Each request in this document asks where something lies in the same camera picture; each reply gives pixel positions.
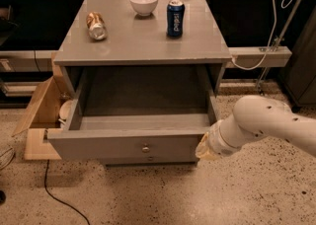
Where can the tan padded gripper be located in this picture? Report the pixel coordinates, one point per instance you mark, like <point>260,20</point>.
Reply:
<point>217,140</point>

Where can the grey top drawer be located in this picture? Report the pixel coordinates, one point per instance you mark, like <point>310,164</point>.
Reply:
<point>138,111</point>

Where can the grey drawer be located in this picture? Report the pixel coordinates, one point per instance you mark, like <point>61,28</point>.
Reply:
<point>138,111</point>
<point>147,160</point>

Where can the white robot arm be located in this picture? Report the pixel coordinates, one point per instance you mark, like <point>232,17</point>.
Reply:
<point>254,118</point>

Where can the grey bottom drawer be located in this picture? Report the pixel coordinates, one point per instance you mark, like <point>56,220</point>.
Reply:
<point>147,160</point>

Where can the grey drawer cabinet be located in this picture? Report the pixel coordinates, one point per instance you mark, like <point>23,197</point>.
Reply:
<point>136,41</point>

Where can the metal diagonal pole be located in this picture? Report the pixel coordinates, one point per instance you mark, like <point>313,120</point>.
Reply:
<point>276,44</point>

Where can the white dishes in box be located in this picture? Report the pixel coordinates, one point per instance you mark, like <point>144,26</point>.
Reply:
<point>64,112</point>

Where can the blue Pepsi can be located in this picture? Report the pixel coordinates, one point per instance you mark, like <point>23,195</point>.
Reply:
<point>175,18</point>

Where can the white ceramic bowl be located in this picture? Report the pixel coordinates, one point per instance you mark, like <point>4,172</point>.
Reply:
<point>143,7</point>

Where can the tipped gold drink can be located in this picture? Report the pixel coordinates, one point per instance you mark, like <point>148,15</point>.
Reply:
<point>96,26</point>

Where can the open cardboard box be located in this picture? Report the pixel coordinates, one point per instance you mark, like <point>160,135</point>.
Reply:
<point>41,116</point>

